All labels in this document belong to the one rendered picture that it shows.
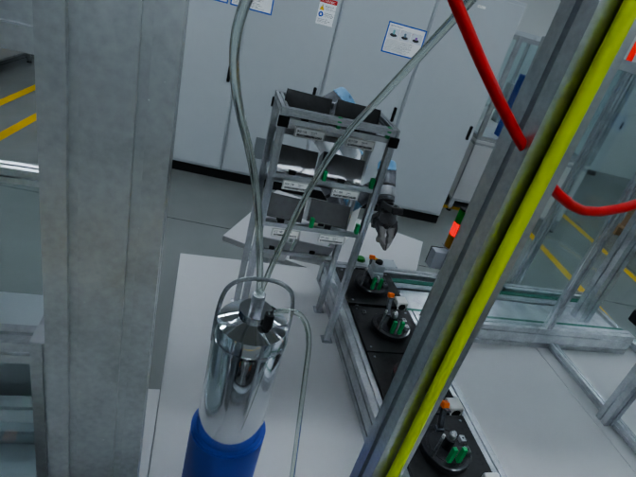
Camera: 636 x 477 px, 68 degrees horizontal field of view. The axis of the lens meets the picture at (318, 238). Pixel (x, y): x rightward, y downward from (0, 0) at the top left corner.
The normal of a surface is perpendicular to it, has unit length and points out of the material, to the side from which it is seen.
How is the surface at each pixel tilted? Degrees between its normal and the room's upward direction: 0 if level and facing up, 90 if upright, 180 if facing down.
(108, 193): 90
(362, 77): 90
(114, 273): 90
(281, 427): 0
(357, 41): 90
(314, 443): 0
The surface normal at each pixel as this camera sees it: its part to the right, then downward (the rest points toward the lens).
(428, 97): 0.05, 0.49
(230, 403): -0.16, 0.44
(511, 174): -0.95, -0.13
